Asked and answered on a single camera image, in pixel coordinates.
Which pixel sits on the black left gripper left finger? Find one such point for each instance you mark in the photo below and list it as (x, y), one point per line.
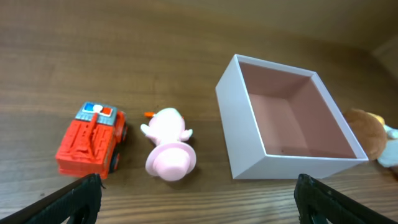
(77, 203)

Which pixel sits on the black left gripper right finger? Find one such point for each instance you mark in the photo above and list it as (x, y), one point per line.
(319, 203)

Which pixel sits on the white plush duck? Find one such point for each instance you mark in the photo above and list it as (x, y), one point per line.
(389, 156)

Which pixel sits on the brown plush toy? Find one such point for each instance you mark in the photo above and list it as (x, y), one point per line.
(368, 130)

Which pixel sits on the white cardboard box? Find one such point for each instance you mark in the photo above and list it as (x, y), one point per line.
(280, 121)

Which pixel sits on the red toy fire truck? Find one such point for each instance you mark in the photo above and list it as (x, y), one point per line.
(91, 142)

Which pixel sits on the pink pig figurine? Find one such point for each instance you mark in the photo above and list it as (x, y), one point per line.
(172, 158)

